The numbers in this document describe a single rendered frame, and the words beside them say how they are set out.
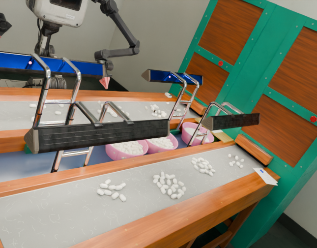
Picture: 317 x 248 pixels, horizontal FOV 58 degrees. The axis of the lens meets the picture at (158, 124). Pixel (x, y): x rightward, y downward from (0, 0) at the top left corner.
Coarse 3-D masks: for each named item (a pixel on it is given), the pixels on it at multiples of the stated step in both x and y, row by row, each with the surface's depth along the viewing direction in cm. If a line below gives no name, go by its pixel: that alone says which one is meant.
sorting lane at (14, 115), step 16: (0, 112) 149; (16, 112) 154; (32, 112) 160; (48, 112) 167; (64, 112) 174; (80, 112) 181; (96, 112) 190; (128, 112) 208; (144, 112) 220; (160, 112) 232; (176, 112) 246; (0, 128) 138; (16, 128) 143
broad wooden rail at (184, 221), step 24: (264, 168) 212; (216, 192) 159; (240, 192) 170; (264, 192) 203; (168, 216) 128; (192, 216) 134; (216, 216) 152; (96, 240) 103; (120, 240) 107; (144, 240) 111; (168, 240) 122
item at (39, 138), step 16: (32, 128) 86; (48, 128) 89; (64, 128) 92; (80, 128) 97; (112, 128) 107; (128, 128) 112; (144, 128) 119; (160, 128) 126; (32, 144) 86; (48, 144) 89; (64, 144) 93; (80, 144) 97; (96, 144) 102
